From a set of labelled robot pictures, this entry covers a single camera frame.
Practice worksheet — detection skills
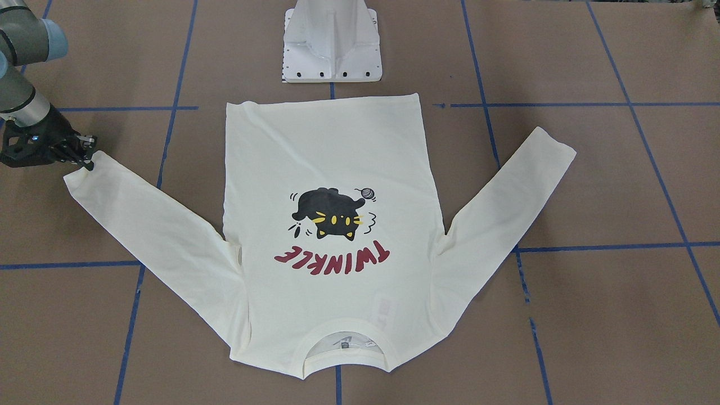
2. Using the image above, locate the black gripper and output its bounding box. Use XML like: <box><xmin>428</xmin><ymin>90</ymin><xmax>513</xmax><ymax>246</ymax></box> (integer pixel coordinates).
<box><xmin>2</xmin><ymin>107</ymin><xmax>97</xmax><ymax>171</ymax></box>

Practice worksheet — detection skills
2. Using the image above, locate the cream long-sleeve cat shirt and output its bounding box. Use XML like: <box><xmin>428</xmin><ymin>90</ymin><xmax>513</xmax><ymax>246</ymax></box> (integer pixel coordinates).
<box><xmin>64</xmin><ymin>94</ymin><xmax>576</xmax><ymax>379</ymax></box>

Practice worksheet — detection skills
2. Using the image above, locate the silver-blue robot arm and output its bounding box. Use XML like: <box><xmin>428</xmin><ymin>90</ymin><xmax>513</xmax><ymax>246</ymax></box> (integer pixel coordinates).
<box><xmin>1</xmin><ymin>1</ymin><xmax>97</xmax><ymax>171</ymax></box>

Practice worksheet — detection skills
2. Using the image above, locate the white central mounting post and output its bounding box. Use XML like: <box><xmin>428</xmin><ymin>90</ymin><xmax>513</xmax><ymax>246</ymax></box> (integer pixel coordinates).
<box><xmin>281</xmin><ymin>1</ymin><xmax>383</xmax><ymax>84</ymax></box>

